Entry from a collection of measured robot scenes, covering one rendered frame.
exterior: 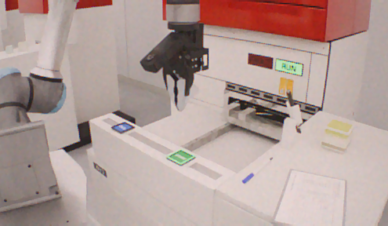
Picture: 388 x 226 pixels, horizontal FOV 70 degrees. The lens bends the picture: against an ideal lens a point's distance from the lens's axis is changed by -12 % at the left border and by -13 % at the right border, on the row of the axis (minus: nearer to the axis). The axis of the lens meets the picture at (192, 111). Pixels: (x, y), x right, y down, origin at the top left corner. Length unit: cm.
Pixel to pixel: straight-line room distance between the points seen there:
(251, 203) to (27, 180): 61
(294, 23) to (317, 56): 14
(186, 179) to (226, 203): 12
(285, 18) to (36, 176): 96
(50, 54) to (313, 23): 87
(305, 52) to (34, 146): 95
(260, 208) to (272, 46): 73
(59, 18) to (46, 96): 25
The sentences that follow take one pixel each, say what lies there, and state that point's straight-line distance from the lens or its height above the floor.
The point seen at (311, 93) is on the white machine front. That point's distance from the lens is 120.
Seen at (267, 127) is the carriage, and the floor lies 88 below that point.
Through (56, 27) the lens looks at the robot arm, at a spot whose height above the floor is 128.
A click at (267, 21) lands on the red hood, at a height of 127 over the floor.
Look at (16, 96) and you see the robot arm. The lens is 98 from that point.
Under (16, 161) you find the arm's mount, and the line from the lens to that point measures 91.
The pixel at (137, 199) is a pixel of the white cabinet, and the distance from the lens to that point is 101.
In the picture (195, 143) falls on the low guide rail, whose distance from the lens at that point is 114.
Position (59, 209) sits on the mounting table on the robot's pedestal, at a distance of 94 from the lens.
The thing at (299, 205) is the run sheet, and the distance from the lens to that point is 69.
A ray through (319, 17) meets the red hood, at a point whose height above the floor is 131.
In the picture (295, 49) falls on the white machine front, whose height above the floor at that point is 117.
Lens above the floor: 139
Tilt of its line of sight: 23 degrees down
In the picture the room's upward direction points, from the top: straight up
